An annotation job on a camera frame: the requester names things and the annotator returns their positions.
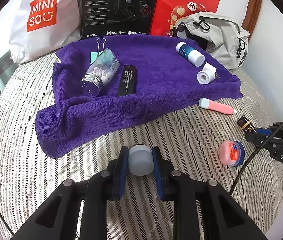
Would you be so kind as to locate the pink blue vaseline jar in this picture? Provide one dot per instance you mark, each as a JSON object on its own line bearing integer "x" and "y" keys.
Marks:
{"x": 231, "y": 153}

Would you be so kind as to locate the black headset box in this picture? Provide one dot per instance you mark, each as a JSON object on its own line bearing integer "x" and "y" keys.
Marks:
{"x": 116, "y": 17}

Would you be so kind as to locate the striped bed cover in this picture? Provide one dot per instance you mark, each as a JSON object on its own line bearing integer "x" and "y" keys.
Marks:
{"x": 189, "y": 138}

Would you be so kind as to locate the white charger plug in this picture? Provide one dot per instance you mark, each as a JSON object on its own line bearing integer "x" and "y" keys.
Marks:
{"x": 208, "y": 66}

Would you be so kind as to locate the green binder clip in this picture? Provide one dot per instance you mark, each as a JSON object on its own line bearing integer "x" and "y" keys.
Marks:
{"x": 100, "y": 48}

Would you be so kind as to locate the pink white tube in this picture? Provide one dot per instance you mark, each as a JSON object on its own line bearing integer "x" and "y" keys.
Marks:
{"x": 216, "y": 106}

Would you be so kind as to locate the wooden headboard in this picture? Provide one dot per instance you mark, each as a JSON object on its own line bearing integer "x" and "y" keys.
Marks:
{"x": 252, "y": 15}

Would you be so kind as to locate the grey green kettle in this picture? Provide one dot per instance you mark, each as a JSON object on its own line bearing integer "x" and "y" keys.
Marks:
{"x": 7, "y": 69}

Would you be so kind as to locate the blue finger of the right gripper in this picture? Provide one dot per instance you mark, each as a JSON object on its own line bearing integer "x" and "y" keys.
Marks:
{"x": 263, "y": 131}

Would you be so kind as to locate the purple towel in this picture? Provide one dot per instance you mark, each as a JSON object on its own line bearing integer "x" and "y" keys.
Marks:
{"x": 152, "y": 80}

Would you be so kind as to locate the grey Nike backpack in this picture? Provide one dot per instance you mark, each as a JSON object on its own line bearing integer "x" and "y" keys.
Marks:
{"x": 221, "y": 37}

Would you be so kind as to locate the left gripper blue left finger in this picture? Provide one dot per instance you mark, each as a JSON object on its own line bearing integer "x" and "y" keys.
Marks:
{"x": 119, "y": 174}

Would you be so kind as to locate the black rectangular lighter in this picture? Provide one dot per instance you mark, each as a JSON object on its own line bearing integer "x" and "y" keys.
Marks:
{"x": 128, "y": 81}

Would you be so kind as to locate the white Miniso shopping bag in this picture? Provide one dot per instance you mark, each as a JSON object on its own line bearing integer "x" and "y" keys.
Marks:
{"x": 42, "y": 26}

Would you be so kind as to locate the black gold perfume bottle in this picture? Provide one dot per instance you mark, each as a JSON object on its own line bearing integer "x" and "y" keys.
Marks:
{"x": 245, "y": 124}

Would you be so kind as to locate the white tape roll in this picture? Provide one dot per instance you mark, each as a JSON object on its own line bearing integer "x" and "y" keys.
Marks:
{"x": 205, "y": 76}

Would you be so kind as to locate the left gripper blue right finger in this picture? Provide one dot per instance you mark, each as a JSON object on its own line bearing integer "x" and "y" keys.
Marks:
{"x": 162, "y": 171}

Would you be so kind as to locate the clear bottle with pills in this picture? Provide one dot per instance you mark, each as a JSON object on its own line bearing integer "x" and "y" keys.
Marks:
{"x": 100, "y": 73}

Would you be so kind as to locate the red paper shopping bag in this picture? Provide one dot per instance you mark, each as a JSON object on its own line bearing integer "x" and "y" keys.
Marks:
{"x": 168, "y": 14}

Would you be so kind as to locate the grey round jar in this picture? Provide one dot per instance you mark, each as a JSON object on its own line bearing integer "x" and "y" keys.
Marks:
{"x": 140, "y": 160}

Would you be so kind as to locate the blue white cylindrical bottle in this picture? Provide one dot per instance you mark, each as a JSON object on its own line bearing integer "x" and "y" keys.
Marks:
{"x": 192, "y": 55}

